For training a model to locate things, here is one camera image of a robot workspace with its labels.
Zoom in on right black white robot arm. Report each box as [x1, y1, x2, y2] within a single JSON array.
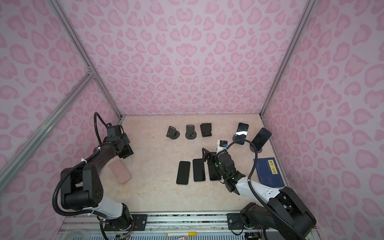
[[202, 148, 317, 240]]

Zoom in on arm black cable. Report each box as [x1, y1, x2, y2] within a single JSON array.
[[51, 111, 110, 217], [221, 139, 307, 240]]

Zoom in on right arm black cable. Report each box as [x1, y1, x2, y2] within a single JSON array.
[[221, 139, 307, 240]]

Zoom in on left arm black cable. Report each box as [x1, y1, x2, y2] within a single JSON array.
[[51, 111, 110, 217]]

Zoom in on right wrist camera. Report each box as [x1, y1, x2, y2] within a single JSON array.
[[217, 140, 228, 153]]

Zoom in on black folding phone stand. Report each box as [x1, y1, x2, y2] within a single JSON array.
[[200, 123, 212, 138]]

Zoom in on black phone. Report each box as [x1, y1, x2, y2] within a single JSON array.
[[176, 161, 191, 185], [207, 161, 222, 181], [235, 123, 249, 145], [193, 159, 206, 182], [252, 128, 272, 148]]

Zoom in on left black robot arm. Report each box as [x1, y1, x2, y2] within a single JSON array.
[[52, 125, 133, 229]]

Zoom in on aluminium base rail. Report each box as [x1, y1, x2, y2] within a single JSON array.
[[55, 211, 283, 240]]

